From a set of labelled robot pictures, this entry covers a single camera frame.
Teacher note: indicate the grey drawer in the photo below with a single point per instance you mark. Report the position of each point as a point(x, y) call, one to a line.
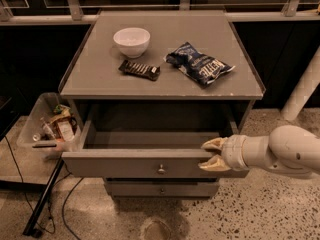
point(150, 188)
point(145, 140)

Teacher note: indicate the metal window railing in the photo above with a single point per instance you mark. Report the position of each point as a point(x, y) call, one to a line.
point(49, 12)

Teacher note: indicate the grey drawer cabinet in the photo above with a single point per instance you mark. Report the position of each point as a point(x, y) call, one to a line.
point(94, 77)

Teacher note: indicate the grey bottom drawer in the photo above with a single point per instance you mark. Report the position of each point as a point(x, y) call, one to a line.
point(150, 188)

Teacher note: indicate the green snack packet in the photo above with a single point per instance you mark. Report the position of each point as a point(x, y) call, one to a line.
point(61, 108)

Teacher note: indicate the blue chip bag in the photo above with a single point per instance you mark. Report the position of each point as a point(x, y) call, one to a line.
point(200, 67)

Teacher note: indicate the clear plastic bin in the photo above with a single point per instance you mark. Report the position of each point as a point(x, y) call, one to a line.
point(40, 136)

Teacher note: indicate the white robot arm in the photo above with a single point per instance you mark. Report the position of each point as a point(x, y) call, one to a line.
point(288, 150)

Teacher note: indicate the black snack bar wrapper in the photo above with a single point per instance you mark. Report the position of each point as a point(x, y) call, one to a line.
point(140, 70)

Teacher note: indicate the brown labelled snack package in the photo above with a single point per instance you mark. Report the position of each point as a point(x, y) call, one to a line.
point(63, 126)

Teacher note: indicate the grey top drawer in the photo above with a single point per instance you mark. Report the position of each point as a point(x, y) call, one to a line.
point(145, 140)

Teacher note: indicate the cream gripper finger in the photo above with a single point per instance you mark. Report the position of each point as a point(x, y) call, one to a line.
point(214, 144)
point(214, 164)

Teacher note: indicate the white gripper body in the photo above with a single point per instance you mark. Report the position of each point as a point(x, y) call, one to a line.
point(233, 152)

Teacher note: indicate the white ceramic bowl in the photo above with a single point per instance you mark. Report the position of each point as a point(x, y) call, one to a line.
point(132, 42)

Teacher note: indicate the black metal stand leg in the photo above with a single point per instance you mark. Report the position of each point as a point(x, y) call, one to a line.
point(45, 194)

